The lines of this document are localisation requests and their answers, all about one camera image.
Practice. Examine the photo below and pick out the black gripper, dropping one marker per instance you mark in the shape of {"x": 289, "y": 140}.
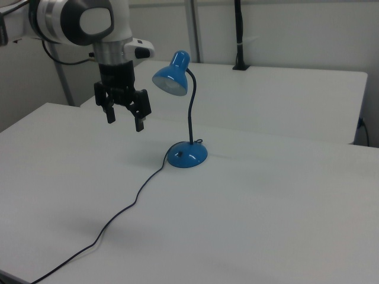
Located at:
{"x": 116, "y": 77}

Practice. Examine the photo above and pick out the blue gooseneck desk lamp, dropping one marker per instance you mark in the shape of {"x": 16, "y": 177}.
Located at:
{"x": 170, "y": 77}

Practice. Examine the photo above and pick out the grey wall divider post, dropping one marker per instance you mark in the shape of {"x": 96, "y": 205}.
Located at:
{"x": 194, "y": 29}

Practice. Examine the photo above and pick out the black pole with clamp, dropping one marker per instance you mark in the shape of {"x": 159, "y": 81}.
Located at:
{"x": 239, "y": 29}

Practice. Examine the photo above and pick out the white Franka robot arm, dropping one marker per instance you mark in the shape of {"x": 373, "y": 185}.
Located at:
{"x": 115, "y": 20}

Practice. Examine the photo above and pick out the white frame post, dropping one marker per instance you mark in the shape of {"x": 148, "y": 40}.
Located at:
{"x": 63, "y": 83}

